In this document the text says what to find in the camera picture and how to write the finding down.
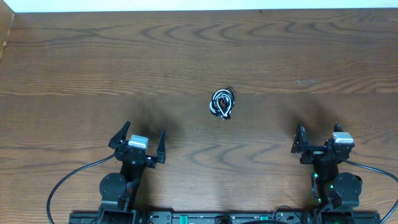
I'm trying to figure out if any white usb cable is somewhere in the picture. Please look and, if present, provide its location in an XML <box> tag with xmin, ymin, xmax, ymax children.
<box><xmin>209</xmin><ymin>89</ymin><xmax>234</xmax><ymax>121</ymax></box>

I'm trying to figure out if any black usb cable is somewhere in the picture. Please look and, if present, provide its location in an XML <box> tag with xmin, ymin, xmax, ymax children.
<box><xmin>210</xmin><ymin>87</ymin><xmax>236</xmax><ymax>120</ymax></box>

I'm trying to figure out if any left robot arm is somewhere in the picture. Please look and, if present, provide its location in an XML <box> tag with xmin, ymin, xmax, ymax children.
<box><xmin>99</xmin><ymin>121</ymin><xmax>166</xmax><ymax>223</ymax></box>

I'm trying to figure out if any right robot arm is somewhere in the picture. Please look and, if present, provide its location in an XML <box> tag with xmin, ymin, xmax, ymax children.
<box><xmin>291</xmin><ymin>124</ymin><xmax>363</xmax><ymax>223</ymax></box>

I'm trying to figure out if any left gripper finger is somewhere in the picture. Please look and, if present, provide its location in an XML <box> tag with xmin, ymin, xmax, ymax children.
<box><xmin>108</xmin><ymin>121</ymin><xmax>131</xmax><ymax>149</ymax></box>
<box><xmin>157</xmin><ymin>129</ymin><xmax>166</xmax><ymax>164</ymax></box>

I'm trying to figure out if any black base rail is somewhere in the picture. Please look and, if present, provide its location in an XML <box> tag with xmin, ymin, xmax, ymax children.
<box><xmin>68</xmin><ymin>210</ymin><xmax>380</xmax><ymax>224</ymax></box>

